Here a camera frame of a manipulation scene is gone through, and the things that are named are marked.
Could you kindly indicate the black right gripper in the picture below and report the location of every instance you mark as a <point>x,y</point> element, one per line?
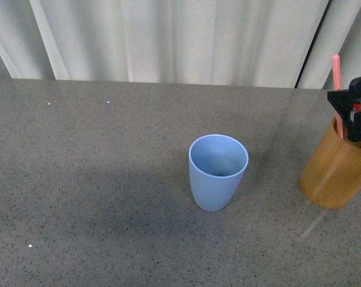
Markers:
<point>347,104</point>

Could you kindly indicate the blue plastic cup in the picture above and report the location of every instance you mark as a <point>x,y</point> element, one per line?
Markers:
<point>217,164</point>

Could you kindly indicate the brown bamboo chopstick holder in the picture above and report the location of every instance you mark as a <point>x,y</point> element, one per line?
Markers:
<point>332,175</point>

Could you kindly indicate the white curtain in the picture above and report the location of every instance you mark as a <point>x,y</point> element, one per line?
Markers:
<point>253,43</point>

